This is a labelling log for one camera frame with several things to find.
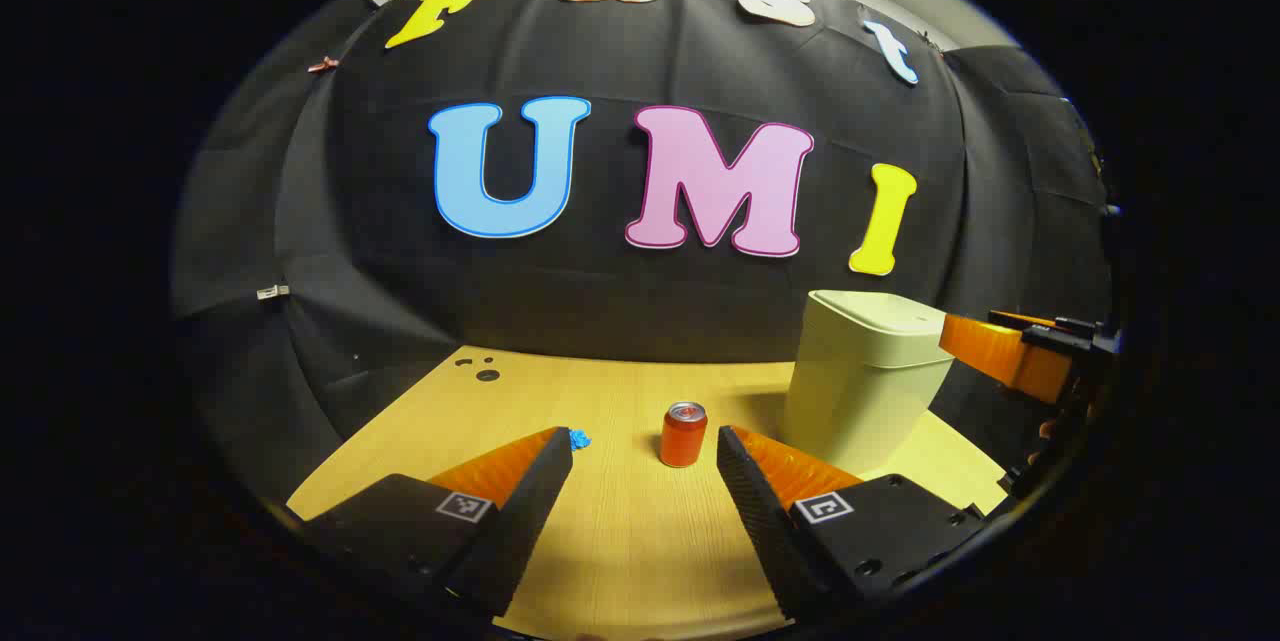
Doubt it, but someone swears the wooden desktop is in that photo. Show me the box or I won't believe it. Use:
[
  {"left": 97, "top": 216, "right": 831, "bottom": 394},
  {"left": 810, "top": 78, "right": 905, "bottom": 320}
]
[{"left": 287, "top": 345, "right": 1009, "bottom": 640}]

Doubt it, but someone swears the black backdrop cloth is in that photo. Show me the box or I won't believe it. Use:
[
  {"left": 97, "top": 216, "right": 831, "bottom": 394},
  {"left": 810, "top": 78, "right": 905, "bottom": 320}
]
[{"left": 170, "top": 0, "right": 1116, "bottom": 502}]

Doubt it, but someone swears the orange pop can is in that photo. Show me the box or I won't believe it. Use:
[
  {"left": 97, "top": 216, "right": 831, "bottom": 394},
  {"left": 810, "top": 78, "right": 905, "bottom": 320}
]
[{"left": 660, "top": 401, "right": 708, "bottom": 468}]

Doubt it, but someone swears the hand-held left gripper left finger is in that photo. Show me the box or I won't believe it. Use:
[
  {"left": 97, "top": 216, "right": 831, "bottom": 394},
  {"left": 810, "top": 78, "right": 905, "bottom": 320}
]
[{"left": 300, "top": 426, "right": 574, "bottom": 619}]

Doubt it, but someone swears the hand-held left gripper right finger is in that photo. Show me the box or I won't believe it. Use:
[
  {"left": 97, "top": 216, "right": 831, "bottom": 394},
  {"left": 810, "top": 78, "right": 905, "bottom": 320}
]
[{"left": 716, "top": 424, "right": 991, "bottom": 622}]

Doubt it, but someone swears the green desktop garbage bin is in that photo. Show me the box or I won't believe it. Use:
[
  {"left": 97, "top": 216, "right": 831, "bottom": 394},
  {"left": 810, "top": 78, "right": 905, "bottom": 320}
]
[{"left": 782, "top": 290, "right": 956, "bottom": 477}]

